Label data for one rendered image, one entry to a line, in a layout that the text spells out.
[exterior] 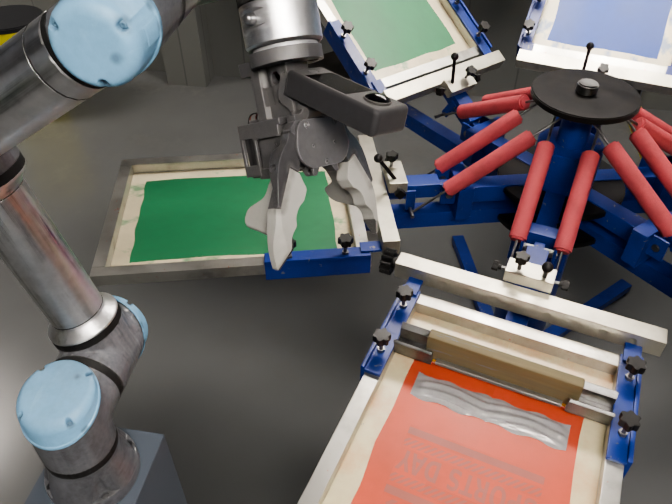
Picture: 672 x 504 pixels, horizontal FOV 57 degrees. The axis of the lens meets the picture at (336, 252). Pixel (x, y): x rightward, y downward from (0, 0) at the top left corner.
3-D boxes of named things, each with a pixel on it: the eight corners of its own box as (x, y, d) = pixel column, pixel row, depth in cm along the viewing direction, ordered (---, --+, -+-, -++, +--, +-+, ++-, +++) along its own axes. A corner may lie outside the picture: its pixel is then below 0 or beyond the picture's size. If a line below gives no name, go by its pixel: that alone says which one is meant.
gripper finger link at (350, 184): (353, 214, 72) (311, 156, 67) (394, 212, 68) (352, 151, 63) (342, 234, 71) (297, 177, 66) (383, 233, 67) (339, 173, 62)
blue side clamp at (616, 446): (622, 480, 132) (633, 463, 127) (598, 471, 134) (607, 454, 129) (634, 375, 152) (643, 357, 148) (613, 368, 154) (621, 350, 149)
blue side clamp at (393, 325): (378, 390, 149) (380, 372, 144) (359, 383, 151) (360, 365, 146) (418, 307, 169) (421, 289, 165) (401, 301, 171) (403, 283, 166)
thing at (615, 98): (542, 423, 250) (658, 130, 160) (446, 389, 262) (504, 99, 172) (558, 352, 277) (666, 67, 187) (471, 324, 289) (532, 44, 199)
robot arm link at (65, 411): (24, 470, 95) (-9, 421, 86) (64, 397, 105) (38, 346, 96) (98, 480, 94) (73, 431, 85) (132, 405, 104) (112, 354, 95)
